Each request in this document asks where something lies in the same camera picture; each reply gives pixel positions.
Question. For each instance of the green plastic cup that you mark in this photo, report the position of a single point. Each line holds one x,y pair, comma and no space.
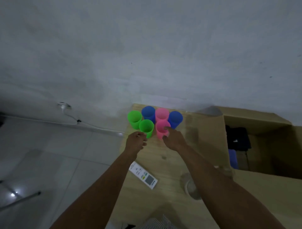
146,128
134,120

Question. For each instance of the person's right hand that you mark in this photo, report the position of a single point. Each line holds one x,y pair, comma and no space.
174,140

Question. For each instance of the blue plastic cup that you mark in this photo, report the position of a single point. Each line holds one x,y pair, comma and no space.
148,113
175,119

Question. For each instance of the brown cardboard box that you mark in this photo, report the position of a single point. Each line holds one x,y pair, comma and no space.
212,141

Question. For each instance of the purple plastic holder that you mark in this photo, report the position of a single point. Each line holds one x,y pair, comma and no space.
233,160

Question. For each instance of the person's left forearm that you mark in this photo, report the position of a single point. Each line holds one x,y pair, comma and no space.
99,195

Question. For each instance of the metal stand leg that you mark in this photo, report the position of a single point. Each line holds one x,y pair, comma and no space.
26,199

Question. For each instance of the person's left hand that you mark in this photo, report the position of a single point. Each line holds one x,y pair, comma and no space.
135,144

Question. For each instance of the white remote control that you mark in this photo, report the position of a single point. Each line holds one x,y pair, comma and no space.
142,175

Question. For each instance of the person's right forearm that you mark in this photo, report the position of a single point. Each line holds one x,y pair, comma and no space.
226,193

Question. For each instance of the clear tape roll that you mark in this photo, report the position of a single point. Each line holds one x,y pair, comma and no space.
186,192

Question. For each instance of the black rectangular pouch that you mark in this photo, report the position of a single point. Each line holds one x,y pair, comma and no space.
241,139

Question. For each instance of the striped shirt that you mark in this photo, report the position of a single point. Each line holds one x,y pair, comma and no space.
160,224

